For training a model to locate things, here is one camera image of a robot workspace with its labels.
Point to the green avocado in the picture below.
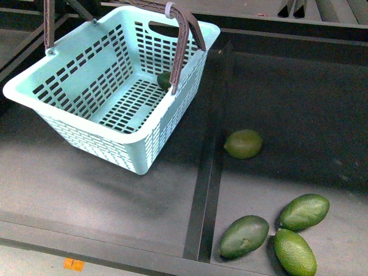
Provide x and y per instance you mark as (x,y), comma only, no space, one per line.
(163,80)
(304,212)
(294,253)
(243,144)
(244,235)

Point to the light blue plastic basket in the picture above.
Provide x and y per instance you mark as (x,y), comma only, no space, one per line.
(99,90)

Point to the brown basket handle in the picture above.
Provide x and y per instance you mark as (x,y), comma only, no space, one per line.
(49,26)
(186,23)

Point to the orange floor sticker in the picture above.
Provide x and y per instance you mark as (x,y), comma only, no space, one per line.
(73,264)

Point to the white cable tie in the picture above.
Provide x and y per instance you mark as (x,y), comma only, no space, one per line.
(167,10)

